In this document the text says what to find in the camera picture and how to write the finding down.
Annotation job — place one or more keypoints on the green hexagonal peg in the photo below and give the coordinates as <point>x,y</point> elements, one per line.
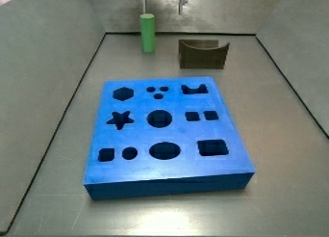
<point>149,32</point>

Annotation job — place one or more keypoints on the blue shape-sorting board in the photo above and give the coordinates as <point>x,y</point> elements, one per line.
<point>165,140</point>

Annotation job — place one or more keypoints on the dark curved peg holder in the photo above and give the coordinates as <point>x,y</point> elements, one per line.
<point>203,53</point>

